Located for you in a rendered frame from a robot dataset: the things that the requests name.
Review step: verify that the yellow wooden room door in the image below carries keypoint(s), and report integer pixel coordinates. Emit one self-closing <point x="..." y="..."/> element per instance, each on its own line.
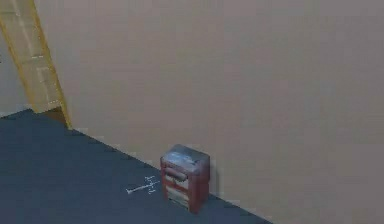
<point x="33" y="63"/>

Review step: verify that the white spider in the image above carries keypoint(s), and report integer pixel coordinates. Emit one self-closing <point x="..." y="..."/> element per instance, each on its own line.
<point x="144" y="187"/>

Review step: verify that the red chest of drawers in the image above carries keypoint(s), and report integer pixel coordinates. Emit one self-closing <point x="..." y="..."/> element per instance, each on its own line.
<point x="186" y="178"/>

